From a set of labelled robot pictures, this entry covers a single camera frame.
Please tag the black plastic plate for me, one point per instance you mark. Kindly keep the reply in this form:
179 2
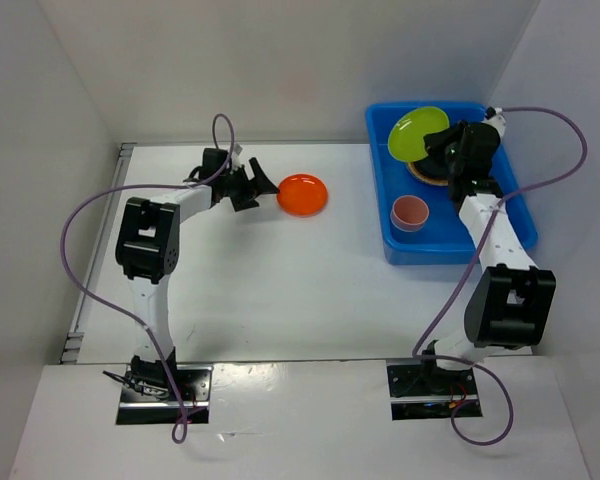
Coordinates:
433 166

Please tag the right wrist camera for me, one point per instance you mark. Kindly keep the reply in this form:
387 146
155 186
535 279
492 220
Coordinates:
494 117

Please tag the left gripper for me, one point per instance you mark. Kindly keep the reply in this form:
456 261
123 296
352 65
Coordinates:
259 181

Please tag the green plastic plate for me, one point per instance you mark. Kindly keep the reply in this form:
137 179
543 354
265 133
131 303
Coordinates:
406 138

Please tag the blue plastic bin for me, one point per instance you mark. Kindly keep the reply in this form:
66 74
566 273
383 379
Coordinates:
443 240

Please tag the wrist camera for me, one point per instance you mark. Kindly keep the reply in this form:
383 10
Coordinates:
237 152
494 117

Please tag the brown woven bamboo tray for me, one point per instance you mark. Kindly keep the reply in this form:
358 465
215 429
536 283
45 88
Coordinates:
415 173

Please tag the pink plastic cup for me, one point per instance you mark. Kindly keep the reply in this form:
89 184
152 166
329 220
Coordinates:
410 203

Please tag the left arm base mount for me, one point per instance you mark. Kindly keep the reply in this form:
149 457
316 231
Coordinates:
143 404

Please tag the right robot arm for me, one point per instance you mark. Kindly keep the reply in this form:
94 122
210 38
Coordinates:
509 307

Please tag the orange plastic plate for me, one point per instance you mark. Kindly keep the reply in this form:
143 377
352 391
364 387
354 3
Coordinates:
302 195

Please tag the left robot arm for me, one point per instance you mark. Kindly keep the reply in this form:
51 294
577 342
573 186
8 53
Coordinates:
148 250

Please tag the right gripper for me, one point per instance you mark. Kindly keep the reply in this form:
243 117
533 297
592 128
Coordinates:
436 142

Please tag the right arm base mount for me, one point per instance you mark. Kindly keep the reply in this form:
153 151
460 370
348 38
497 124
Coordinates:
415 395

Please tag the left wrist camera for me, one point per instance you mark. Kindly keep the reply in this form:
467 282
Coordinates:
237 152

